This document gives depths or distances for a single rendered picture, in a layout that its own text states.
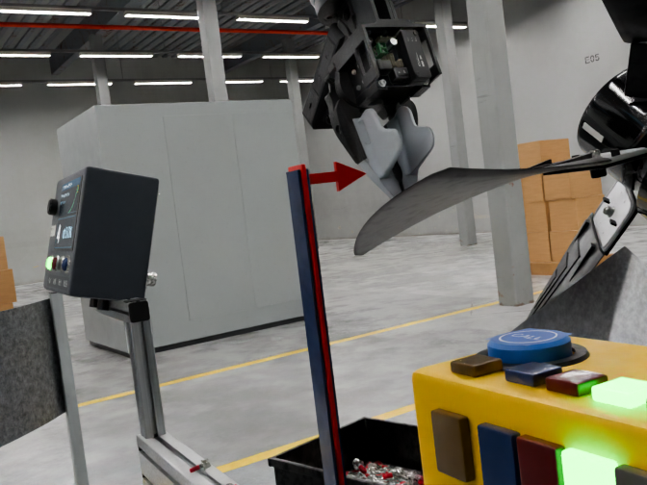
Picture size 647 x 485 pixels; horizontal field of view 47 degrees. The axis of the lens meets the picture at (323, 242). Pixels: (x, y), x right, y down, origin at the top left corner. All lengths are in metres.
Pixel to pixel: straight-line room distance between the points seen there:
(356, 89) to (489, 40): 6.40
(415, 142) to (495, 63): 6.39
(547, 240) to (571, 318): 8.44
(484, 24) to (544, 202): 2.82
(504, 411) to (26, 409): 2.32
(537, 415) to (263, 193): 7.03
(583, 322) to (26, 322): 2.08
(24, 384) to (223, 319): 4.69
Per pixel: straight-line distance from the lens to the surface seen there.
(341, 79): 0.70
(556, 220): 9.11
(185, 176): 6.98
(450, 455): 0.36
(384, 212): 0.66
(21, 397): 2.56
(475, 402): 0.34
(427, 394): 0.37
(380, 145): 0.68
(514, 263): 7.01
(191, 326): 6.99
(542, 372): 0.33
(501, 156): 6.97
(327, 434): 0.61
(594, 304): 0.75
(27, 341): 2.58
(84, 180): 1.12
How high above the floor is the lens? 1.16
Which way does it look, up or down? 3 degrees down
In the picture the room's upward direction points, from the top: 7 degrees counter-clockwise
